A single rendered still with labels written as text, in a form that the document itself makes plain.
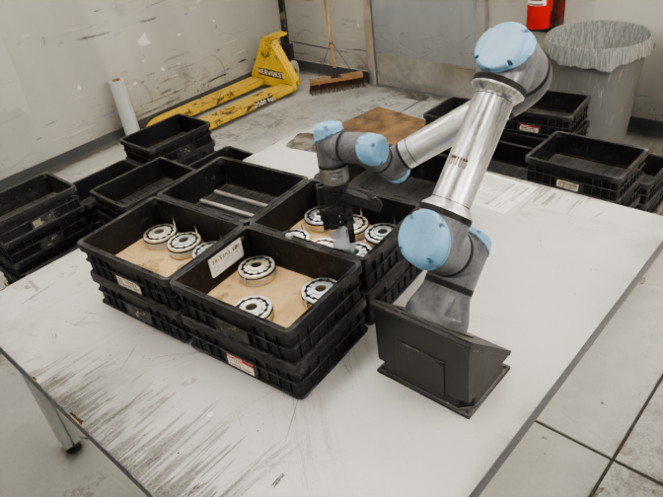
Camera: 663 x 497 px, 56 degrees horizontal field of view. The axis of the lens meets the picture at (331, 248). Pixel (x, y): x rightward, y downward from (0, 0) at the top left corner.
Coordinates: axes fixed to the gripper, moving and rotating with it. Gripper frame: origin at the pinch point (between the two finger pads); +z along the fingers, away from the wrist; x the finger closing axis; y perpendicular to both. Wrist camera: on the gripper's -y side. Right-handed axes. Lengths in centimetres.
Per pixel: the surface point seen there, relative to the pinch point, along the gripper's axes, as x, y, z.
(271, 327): 33.0, 23.9, -0.9
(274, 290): 5.6, 22.7, 5.0
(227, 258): -4.4, 34.0, -2.0
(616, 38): -207, -195, -2
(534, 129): -126, -108, 17
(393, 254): 3.4, -10.2, 2.3
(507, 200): -38, -59, 12
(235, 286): 0.5, 33.1, 4.2
